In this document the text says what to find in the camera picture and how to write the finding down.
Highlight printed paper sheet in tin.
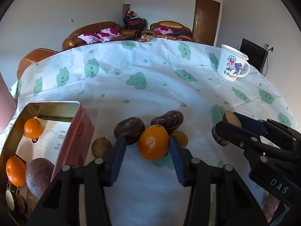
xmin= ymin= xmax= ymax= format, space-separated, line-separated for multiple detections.
xmin=9 ymin=117 xmax=70 ymax=207

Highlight person's right hand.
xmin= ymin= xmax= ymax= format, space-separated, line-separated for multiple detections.
xmin=263 ymin=190 xmax=290 ymax=223

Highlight white magenta pillow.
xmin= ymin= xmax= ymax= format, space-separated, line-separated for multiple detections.
xmin=97 ymin=27 xmax=121 ymax=42
xmin=78 ymin=33 xmax=102 ymax=44

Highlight brown leather armchair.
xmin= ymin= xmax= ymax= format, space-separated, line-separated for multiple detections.
xmin=141 ymin=21 xmax=193 ymax=42

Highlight white magenta pillow right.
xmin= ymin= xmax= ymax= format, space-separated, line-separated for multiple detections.
xmin=97 ymin=27 xmax=121 ymax=42

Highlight orange tangerine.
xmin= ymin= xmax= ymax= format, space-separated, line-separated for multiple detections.
xmin=6 ymin=157 xmax=26 ymax=187

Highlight coffee table with items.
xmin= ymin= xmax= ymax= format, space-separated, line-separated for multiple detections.
xmin=136 ymin=35 xmax=157 ymax=42

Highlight brown leather long sofa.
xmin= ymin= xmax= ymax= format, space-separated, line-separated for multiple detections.
xmin=62 ymin=21 xmax=141 ymax=50

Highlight large orange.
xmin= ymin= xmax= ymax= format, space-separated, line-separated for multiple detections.
xmin=137 ymin=124 xmax=169 ymax=161

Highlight pink electric kettle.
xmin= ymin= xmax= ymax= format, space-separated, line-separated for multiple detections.
xmin=0 ymin=75 xmax=17 ymax=133

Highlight brown wooden door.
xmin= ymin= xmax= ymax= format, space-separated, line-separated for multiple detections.
xmin=192 ymin=0 xmax=220 ymax=46

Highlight small orange mandarin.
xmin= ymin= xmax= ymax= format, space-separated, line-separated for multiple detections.
xmin=24 ymin=118 xmax=43 ymax=139

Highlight white cartoon mug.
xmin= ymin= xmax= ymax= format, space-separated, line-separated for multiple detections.
xmin=217 ymin=44 xmax=251 ymax=82

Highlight pink metal tin box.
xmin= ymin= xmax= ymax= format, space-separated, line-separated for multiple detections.
xmin=0 ymin=100 xmax=95 ymax=226

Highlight white magenta pillow left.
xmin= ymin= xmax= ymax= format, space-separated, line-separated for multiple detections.
xmin=78 ymin=33 xmax=102 ymax=44

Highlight purple passion fruit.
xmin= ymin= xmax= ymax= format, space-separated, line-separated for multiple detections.
xmin=26 ymin=158 xmax=54 ymax=199

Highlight small yellow-orange fruit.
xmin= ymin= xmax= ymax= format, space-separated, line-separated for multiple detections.
xmin=169 ymin=131 xmax=189 ymax=148

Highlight dark brown date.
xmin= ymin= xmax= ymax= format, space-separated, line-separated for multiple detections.
xmin=114 ymin=117 xmax=145 ymax=145
xmin=150 ymin=110 xmax=184 ymax=134

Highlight brown round longan fruit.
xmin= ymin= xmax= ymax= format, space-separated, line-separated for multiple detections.
xmin=91 ymin=136 xmax=113 ymax=158

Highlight pink armchair cushion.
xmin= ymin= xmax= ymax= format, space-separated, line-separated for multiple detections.
xmin=154 ymin=27 xmax=173 ymax=35

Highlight stacked dark chairs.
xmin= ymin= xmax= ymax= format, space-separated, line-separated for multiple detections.
xmin=123 ymin=10 xmax=147 ymax=31

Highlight black television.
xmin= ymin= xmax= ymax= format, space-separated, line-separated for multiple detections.
xmin=240 ymin=38 xmax=268 ymax=73

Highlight dark brown date right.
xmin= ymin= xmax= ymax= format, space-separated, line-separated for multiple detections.
xmin=150 ymin=110 xmax=184 ymax=134

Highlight dark brown date left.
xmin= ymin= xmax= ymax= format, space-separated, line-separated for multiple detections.
xmin=114 ymin=117 xmax=145 ymax=145

